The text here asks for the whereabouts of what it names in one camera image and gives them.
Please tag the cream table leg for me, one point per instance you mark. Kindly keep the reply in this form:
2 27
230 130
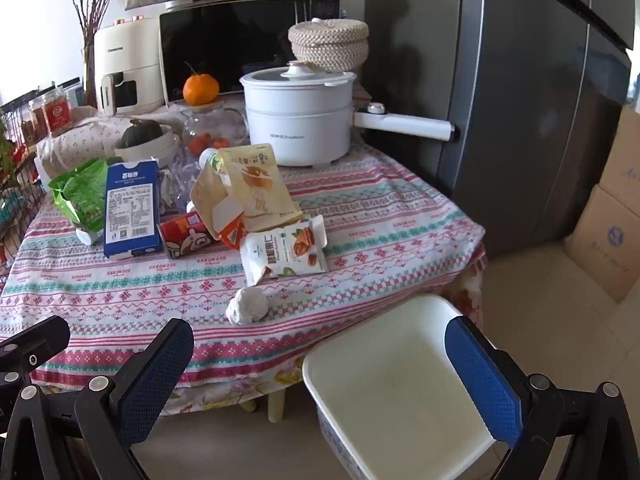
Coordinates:
276 405

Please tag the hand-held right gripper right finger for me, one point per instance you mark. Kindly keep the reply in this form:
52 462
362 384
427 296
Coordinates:
485 390

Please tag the grey refrigerator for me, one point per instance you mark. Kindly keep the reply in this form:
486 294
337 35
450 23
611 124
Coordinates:
500 110

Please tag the green-label drink bottle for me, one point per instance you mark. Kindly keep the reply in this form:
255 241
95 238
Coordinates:
212 160

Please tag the glass jar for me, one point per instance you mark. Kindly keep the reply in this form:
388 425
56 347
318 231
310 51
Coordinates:
220 125

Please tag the beige snack bag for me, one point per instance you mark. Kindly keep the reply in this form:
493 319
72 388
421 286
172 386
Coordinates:
255 185

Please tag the small-print floral cloth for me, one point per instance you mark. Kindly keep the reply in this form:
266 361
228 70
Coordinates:
85 137

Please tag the red-label spice jar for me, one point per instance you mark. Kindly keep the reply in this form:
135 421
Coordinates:
57 110

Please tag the white nut packet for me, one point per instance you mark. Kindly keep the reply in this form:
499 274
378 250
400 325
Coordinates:
285 252

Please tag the patterned striped tablecloth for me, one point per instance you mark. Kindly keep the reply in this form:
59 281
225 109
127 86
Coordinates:
150 300

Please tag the blue carton box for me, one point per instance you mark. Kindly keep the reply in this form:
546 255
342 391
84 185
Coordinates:
132 210

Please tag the clear crushed plastic bottle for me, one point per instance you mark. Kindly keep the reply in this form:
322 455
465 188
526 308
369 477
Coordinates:
182 180

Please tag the white tissue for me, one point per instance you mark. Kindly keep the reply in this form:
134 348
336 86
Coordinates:
247 306

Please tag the dried branches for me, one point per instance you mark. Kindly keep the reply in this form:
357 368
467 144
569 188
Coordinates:
92 15

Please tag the white plastic bin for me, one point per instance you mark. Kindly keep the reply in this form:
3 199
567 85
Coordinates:
395 395

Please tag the dark green squash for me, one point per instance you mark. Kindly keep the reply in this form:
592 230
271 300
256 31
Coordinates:
142 134

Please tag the white plastic bottle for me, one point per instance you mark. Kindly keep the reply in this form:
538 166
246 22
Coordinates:
90 237

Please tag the white bowl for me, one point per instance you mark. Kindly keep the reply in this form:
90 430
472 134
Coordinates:
175 152
150 150

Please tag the black-door microwave oven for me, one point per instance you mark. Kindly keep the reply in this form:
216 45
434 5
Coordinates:
240 40

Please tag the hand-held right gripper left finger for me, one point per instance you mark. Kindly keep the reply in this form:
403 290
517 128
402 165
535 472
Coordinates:
150 385

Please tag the green snack bag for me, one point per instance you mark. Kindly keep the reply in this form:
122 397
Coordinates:
80 195

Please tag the small red tomato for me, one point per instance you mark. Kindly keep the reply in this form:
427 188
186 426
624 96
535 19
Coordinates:
220 141
197 144

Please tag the green hanging plant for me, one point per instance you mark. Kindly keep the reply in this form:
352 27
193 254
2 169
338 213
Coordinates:
4 152

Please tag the cardboard box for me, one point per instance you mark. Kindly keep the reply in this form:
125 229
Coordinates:
622 155
605 245

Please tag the woven lidded basket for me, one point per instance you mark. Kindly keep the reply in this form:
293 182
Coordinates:
330 47

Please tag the white electric cooking pot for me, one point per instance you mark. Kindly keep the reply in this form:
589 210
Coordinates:
295 125

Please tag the orange mandarin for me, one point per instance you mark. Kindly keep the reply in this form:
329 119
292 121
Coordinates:
200 90

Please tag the cream air fryer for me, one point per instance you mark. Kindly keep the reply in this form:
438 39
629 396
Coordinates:
135 55

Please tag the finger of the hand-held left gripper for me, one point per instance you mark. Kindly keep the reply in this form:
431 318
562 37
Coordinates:
35 345

